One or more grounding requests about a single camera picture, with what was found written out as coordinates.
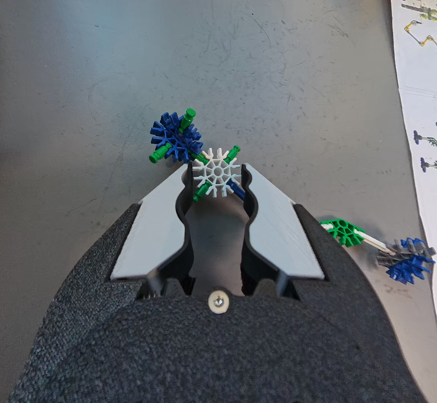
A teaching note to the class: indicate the white toy rod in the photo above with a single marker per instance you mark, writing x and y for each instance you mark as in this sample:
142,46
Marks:
374,240

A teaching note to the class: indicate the blue toy rod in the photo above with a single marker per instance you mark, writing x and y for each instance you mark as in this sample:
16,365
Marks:
237,189

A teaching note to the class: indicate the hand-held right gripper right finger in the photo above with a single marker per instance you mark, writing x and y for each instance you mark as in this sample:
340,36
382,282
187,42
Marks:
280,229

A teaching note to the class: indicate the blue snowflake toy connector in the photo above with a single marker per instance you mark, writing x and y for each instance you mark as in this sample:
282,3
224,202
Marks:
176,137

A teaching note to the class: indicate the printed instruction sheet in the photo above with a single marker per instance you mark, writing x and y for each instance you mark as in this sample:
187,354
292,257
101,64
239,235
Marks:
416,103

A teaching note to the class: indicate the white snowflake toy connector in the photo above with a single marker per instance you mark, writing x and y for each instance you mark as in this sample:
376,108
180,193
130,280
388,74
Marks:
216,171

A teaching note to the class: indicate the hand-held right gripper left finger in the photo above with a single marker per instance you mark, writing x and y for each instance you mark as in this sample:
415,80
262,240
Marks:
153,229

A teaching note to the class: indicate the grey toy connector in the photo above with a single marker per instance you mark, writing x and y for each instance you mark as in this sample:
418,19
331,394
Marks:
399,251

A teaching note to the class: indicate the short green toy rod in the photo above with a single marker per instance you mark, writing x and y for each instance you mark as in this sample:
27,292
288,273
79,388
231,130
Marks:
198,193
189,115
233,151
159,153

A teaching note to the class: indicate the grey desk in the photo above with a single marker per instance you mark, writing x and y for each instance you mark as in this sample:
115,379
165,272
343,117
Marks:
205,48

